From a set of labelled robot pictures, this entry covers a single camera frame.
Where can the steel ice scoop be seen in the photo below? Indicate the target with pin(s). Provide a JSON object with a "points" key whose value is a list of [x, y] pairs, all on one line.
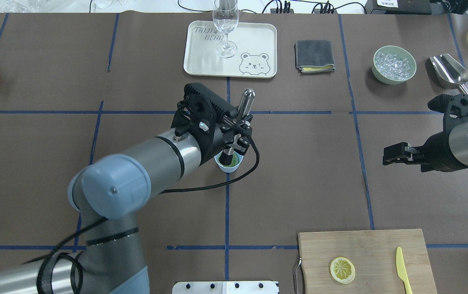
{"points": [[451, 74]]}

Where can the light blue paper cup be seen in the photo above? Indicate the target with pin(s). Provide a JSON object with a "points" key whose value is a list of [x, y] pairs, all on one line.
{"points": [[240, 157]]}

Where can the clear wine glass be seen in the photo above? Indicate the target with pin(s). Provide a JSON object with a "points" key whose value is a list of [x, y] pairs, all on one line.
{"points": [[225, 19]]}

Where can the black power strip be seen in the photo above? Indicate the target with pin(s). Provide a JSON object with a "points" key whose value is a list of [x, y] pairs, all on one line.
{"points": [[282, 7]]}

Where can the wooden cutting board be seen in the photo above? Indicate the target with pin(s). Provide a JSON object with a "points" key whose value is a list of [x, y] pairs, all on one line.
{"points": [[372, 253]]}

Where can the grey folded cloth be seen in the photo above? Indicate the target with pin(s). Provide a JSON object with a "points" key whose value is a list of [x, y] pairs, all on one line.
{"points": [[314, 56]]}

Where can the steel muddler black tip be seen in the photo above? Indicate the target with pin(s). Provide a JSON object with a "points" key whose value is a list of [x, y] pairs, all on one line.
{"points": [[243, 109]]}

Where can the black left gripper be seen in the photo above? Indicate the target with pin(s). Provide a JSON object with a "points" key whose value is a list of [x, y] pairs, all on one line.
{"points": [[210, 145]]}

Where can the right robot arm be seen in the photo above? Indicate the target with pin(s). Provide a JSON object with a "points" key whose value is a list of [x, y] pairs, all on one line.
{"points": [[446, 151]]}

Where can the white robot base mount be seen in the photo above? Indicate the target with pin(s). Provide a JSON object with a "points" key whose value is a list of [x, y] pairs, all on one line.
{"points": [[226, 287]]}

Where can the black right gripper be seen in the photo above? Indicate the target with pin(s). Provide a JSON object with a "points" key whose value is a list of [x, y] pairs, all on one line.
{"points": [[437, 148]]}

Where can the yellow lemon half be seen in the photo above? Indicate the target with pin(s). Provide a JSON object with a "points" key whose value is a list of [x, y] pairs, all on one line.
{"points": [[229, 164]]}

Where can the green bowl of ice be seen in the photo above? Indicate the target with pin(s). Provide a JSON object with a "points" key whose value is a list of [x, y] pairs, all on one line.
{"points": [[393, 65]]}

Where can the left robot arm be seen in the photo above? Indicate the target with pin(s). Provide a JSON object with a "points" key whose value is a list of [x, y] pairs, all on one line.
{"points": [[106, 256]]}

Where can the yellow plastic knife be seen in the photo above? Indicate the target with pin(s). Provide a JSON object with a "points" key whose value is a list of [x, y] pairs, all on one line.
{"points": [[401, 270]]}

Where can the cream bear serving tray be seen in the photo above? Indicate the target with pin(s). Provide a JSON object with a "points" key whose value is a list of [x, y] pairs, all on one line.
{"points": [[256, 55]]}

